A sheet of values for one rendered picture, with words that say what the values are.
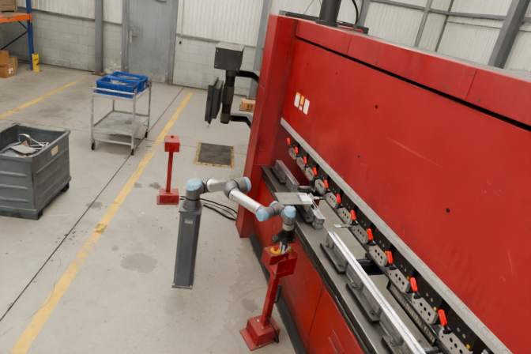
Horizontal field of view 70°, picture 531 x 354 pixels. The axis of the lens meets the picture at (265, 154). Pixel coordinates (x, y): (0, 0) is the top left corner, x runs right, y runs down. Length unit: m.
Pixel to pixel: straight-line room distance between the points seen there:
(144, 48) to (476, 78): 9.03
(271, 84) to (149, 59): 6.90
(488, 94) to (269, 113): 2.28
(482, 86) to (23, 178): 3.81
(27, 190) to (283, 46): 2.78
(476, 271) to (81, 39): 9.99
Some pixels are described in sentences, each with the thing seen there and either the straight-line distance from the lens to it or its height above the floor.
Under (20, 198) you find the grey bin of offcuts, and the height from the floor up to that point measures 0.25.
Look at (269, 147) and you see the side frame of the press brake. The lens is 3.74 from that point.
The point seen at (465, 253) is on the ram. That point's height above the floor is 1.59.
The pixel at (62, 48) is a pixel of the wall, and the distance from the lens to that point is 10.92.
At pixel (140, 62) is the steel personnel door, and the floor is 0.44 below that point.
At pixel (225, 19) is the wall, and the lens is 9.79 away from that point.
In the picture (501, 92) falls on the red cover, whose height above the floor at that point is 2.24.
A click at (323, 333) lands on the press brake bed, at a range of 2.73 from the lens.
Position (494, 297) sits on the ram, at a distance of 1.75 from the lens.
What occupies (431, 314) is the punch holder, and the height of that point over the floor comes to 1.23.
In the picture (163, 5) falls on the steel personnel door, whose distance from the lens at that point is 9.96.
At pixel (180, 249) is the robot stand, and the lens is 3.30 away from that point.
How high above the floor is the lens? 2.41
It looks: 22 degrees down
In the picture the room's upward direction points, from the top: 10 degrees clockwise
